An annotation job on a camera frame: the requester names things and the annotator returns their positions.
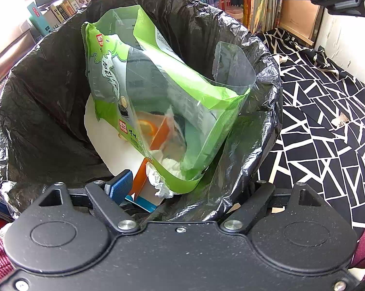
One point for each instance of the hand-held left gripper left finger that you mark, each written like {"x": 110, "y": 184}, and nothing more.
{"x": 123, "y": 183}

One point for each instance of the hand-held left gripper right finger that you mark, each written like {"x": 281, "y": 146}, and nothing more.
{"x": 255, "y": 200}

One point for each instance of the white tissue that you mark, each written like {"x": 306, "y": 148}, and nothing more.
{"x": 162, "y": 185}

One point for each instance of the white paper sheet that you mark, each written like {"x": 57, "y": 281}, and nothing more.
{"x": 109, "y": 145}

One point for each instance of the black trash bag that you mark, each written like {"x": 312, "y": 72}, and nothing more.
{"x": 49, "y": 112}

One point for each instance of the green snack bag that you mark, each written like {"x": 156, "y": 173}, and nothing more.
{"x": 200, "y": 75}

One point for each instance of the row of thin picture books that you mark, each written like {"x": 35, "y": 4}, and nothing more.
{"x": 258, "y": 3}

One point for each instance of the brown framed board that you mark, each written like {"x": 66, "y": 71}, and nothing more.
{"x": 297, "y": 15}

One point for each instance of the orange cardboard piece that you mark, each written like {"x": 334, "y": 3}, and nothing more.
{"x": 159, "y": 133}

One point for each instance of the clear plastic jar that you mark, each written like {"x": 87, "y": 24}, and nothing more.
{"x": 234, "y": 13}

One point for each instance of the black white patterned cloth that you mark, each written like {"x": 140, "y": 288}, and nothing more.
{"x": 321, "y": 112}

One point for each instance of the small white paper scrap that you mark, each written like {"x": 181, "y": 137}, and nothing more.
{"x": 341, "y": 120}

